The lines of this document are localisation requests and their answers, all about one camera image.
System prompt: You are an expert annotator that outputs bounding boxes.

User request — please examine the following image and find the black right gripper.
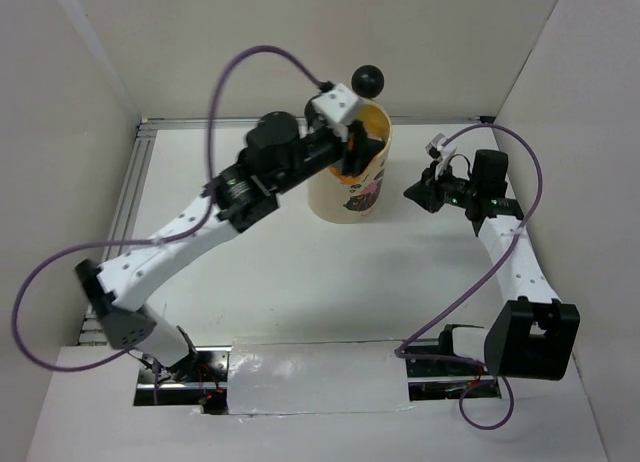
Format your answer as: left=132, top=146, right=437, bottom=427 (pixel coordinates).
left=404, top=159, right=480, bottom=213

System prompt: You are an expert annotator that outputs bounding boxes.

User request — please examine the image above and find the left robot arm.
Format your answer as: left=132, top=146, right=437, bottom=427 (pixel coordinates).
left=75, top=105, right=391, bottom=382

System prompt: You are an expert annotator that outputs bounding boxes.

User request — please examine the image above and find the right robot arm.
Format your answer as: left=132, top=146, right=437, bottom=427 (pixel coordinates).
left=404, top=149, right=580, bottom=381

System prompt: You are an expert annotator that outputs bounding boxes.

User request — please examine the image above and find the cream cat-print bin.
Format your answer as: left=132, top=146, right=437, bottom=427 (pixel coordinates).
left=305, top=63, right=394, bottom=224

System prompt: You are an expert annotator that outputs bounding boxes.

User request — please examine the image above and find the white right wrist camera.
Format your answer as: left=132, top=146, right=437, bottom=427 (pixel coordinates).
left=426, top=133, right=457, bottom=180

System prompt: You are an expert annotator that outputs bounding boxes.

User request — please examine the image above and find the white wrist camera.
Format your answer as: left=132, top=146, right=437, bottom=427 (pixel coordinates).
left=311, top=83, right=363, bottom=139
left=426, top=133, right=457, bottom=180

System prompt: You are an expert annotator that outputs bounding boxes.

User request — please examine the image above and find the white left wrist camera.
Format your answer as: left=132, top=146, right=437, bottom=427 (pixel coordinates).
left=311, top=83, right=363, bottom=139

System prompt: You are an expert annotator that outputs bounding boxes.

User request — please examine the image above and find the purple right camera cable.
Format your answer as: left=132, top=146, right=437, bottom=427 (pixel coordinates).
left=393, top=123, right=544, bottom=431

